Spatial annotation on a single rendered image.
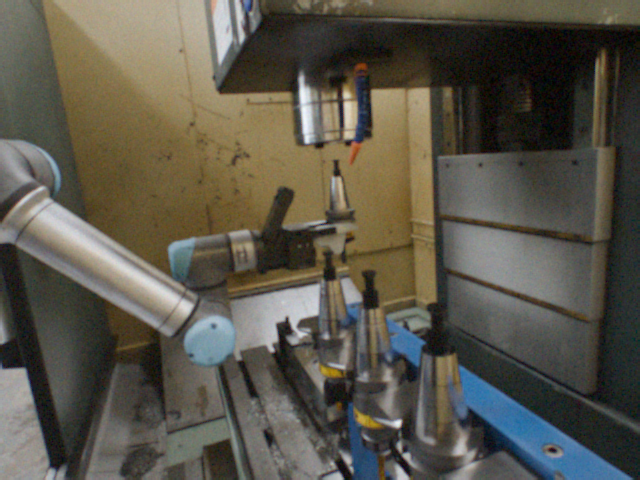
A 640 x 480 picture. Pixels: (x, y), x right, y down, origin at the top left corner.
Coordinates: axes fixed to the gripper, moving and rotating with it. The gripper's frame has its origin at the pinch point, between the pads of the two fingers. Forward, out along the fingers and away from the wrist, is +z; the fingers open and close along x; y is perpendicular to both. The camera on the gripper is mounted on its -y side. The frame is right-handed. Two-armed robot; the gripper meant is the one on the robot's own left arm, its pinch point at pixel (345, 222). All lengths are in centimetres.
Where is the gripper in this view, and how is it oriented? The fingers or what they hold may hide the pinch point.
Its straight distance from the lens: 84.7
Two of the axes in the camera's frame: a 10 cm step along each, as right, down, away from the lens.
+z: 9.3, -1.6, 3.2
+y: 1.0, 9.7, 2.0
